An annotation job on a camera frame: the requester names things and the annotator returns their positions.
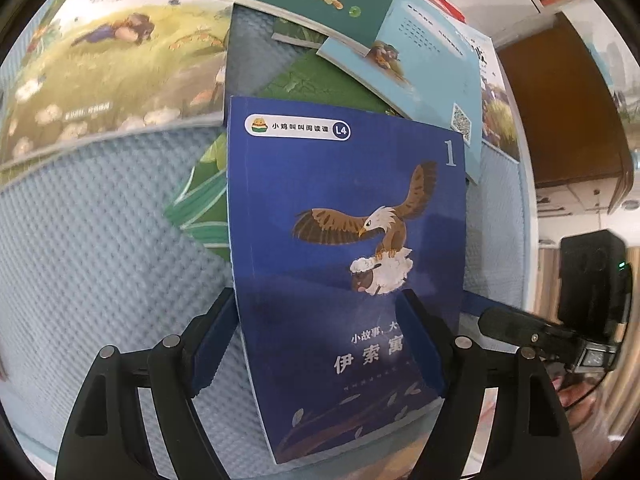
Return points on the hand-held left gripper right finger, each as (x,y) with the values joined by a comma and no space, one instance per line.
(425,345)

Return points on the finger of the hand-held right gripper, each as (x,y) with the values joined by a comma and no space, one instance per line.
(525,332)

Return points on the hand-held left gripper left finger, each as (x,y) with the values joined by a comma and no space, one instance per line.
(210,355)

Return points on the green mantis book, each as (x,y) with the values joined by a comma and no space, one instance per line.
(200,210)

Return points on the blue eagle book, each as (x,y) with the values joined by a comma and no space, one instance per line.
(320,185)

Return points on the person's right hand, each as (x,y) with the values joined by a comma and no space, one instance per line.
(580,402)

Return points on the light blue textured mat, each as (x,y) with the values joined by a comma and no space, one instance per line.
(100,260)

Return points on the brown wooden cabinet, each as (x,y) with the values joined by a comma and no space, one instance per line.
(565,110)

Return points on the white grass picture book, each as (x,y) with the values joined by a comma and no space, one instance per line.
(492,110)

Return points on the light blue animal picture book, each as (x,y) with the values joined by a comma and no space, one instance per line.
(425,60)

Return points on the large meadow picture book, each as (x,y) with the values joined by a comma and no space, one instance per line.
(100,70)

